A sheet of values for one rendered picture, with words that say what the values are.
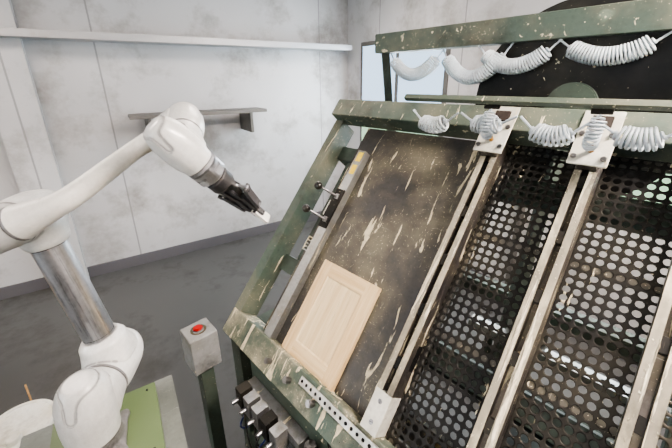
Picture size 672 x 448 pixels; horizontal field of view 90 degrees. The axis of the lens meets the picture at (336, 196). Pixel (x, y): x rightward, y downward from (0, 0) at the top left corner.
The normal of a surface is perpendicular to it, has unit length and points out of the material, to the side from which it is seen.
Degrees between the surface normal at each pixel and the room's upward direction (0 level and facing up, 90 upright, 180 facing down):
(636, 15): 90
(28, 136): 90
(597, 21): 90
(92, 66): 90
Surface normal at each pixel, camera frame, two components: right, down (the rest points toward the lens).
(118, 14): 0.54, 0.27
